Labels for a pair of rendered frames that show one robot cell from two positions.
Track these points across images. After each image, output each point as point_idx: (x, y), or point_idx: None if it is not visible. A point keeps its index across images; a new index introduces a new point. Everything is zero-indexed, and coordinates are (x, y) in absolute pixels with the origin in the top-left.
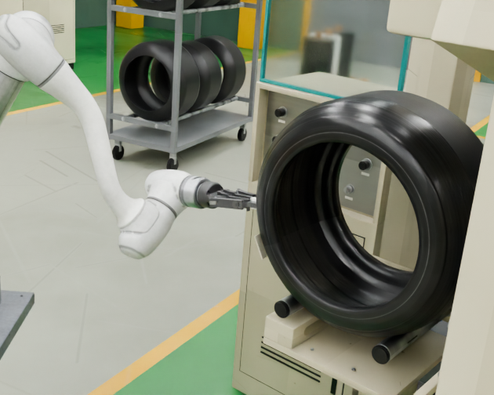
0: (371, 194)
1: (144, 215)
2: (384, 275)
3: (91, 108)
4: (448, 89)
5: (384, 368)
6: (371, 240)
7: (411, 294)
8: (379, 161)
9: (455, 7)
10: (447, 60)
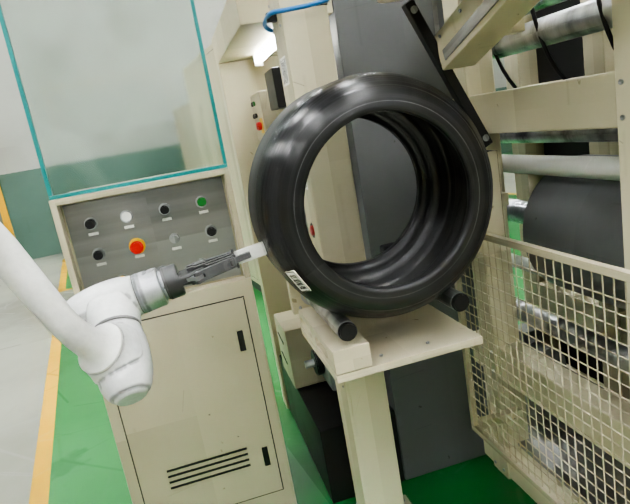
0: None
1: (128, 336)
2: (363, 269)
3: None
4: None
5: (435, 330)
6: (250, 294)
7: (474, 224)
8: (222, 221)
9: None
10: (327, 61)
